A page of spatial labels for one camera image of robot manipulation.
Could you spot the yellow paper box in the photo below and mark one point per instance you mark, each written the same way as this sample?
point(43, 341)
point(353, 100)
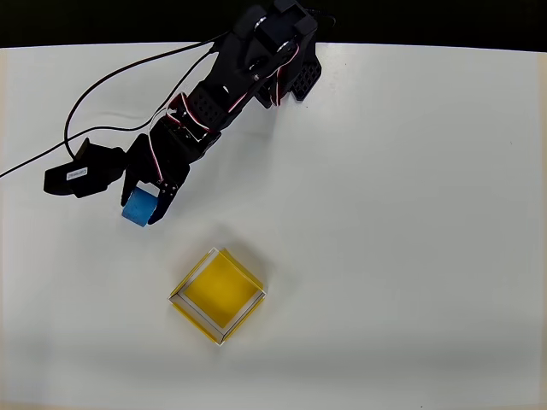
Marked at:
point(218, 294)

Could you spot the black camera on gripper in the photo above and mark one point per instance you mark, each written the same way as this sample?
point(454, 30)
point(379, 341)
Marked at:
point(92, 175)

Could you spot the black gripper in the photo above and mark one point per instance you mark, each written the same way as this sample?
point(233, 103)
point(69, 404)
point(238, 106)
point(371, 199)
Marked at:
point(147, 164)

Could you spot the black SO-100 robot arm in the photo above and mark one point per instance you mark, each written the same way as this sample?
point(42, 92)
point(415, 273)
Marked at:
point(239, 77)

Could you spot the blue cube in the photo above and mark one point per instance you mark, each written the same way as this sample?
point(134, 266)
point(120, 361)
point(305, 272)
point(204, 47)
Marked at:
point(139, 209)

